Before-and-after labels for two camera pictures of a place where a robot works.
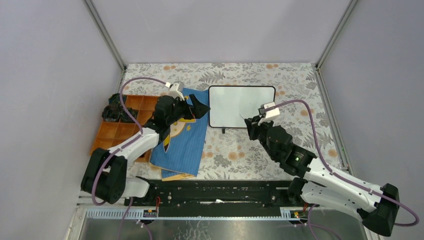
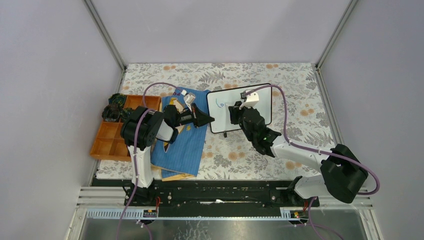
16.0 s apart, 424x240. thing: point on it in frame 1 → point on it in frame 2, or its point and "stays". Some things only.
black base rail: [215, 197] stays
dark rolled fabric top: [115, 99] stays
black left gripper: [199, 108] → [199, 117]
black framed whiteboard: [229, 106] stays
